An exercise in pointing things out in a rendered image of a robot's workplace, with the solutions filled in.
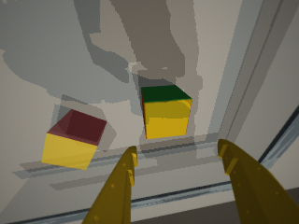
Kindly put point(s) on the transparent yellow and blue cube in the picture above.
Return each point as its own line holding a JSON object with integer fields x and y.
{"x": 73, "y": 140}

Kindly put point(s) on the multicoloured cube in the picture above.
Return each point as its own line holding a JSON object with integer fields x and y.
{"x": 166, "y": 111}

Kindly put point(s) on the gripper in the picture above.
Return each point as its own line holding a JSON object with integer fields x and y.
{"x": 259, "y": 197}

